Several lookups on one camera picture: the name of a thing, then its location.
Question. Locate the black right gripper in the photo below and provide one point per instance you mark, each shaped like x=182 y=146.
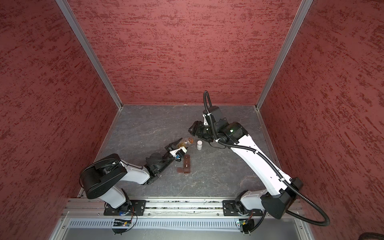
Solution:
x=198 y=126

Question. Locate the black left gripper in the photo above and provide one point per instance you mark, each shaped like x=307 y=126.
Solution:
x=171 y=145

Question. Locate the clear pill bottle gold lid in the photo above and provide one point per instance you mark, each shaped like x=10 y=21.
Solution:
x=185 y=142

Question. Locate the red weekly pill organizer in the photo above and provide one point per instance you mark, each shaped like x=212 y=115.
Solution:
x=186 y=169

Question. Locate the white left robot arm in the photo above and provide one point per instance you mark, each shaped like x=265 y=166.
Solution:
x=100 y=179

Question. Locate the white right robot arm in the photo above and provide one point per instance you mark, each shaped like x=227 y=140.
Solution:
x=276 y=198

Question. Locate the small white pill bottle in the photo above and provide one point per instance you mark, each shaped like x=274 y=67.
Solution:
x=199 y=145

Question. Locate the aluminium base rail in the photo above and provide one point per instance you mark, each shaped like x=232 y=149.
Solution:
x=157 y=208

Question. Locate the white slotted cable duct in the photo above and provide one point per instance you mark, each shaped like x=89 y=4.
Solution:
x=168 y=224

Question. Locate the aluminium corner post left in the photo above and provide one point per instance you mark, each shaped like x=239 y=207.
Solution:
x=79 y=33

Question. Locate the aluminium corner post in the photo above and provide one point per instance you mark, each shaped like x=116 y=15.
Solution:
x=290 y=37
x=79 y=33

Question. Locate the aluminium corner post right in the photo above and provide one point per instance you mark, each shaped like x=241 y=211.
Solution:
x=290 y=37

